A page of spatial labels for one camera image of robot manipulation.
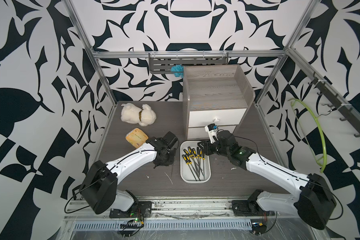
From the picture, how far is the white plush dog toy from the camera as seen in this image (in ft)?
3.30

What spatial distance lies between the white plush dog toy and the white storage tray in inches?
11.4

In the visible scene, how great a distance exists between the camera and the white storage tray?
33.0 inches
